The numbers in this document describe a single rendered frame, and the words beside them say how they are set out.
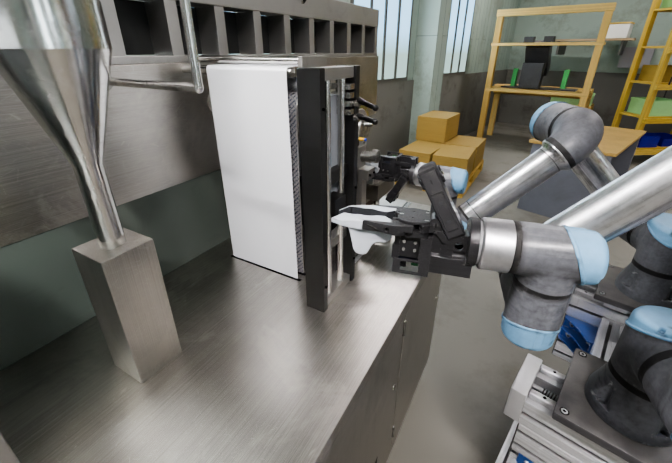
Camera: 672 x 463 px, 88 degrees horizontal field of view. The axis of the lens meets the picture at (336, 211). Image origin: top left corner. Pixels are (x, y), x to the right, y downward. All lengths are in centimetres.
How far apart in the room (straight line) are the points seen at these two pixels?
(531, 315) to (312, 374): 41
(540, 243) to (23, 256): 90
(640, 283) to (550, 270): 80
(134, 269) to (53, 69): 32
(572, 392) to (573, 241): 48
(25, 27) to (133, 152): 44
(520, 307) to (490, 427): 133
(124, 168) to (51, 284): 28
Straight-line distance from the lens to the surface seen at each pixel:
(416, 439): 175
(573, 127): 103
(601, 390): 93
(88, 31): 58
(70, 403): 85
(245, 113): 88
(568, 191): 381
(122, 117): 93
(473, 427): 185
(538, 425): 101
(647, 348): 82
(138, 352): 76
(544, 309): 57
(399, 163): 112
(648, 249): 129
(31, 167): 87
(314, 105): 66
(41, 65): 57
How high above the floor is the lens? 147
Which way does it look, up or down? 25 degrees down
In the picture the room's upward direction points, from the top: straight up
